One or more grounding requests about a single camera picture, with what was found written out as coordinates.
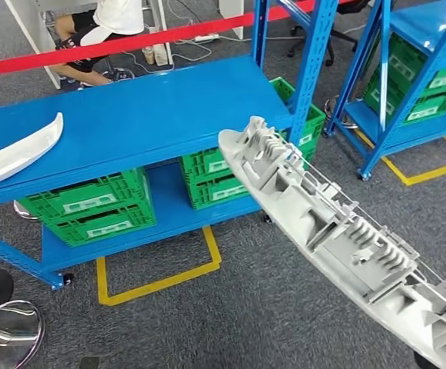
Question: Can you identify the silver plastic wheel hubcap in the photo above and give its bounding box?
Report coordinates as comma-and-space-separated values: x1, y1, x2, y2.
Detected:
218, 115, 446, 369

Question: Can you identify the blue metal shelf rack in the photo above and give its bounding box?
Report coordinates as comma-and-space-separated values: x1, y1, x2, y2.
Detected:
0, 0, 339, 291

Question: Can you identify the white plastic trim part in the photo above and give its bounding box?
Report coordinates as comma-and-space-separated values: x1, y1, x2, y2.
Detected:
0, 111, 64, 188

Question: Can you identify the yellow floor tape outline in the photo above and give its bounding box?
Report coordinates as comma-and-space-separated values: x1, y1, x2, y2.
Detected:
352, 128, 446, 188

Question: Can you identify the chrome stanchion base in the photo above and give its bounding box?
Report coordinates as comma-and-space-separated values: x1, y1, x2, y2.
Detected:
323, 95, 349, 129

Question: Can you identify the black office chair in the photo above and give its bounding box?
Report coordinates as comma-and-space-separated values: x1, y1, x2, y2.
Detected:
287, 0, 374, 68

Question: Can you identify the white panel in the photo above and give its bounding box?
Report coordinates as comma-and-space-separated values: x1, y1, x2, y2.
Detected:
218, 0, 245, 41

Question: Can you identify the white bag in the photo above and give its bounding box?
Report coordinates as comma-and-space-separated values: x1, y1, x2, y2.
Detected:
153, 42, 169, 67

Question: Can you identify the chair wheel base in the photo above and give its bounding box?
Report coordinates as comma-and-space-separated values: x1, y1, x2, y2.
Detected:
101, 66, 136, 84

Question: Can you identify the long red barrier belt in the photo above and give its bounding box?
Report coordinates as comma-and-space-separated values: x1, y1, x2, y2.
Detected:
0, 0, 347, 79

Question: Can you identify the white desk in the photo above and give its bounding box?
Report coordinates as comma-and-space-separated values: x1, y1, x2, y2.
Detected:
4, 0, 174, 90

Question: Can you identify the white floor cable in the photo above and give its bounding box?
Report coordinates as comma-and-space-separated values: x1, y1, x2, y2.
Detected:
121, 30, 254, 75

